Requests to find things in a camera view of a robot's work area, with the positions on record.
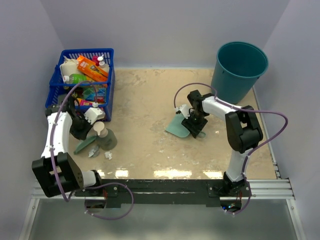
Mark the white pump lotion bottle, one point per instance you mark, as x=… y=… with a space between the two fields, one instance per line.
x=103 y=64

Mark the teal plastic trash bin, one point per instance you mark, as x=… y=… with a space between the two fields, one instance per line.
x=238 y=67

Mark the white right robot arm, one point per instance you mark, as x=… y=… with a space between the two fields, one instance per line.
x=243 y=132

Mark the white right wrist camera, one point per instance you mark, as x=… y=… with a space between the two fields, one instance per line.
x=183 y=110

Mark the small white scrap front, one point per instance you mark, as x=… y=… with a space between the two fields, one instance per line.
x=108 y=155

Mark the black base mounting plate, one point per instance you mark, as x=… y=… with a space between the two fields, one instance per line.
x=208 y=192

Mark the green plastic dustpan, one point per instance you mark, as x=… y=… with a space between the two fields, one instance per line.
x=176 y=128

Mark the aluminium rail frame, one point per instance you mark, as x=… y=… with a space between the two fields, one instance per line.
x=268 y=214

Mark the green hand brush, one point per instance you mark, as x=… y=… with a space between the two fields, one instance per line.
x=84 y=143

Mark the orange carton box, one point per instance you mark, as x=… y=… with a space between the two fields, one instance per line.
x=89 y=68

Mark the green drink bottle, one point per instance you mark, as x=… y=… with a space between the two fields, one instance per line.
x=74 y=78

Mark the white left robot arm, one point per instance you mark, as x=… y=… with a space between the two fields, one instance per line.
x=56 y=171

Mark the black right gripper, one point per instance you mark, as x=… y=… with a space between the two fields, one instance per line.
x=188 y=124

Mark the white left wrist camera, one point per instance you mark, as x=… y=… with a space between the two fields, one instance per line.
x=94 y=113

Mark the clear soap pump bottle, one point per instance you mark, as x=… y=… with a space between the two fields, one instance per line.
x=106 y=138

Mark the grey printed paper scrap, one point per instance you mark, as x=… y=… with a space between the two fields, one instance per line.
x=94 y=152

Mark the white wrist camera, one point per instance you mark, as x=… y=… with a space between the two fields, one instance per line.
x=94 y=113
x=183 y=110

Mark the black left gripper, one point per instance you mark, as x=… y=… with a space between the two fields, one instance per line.
x=82 y=135

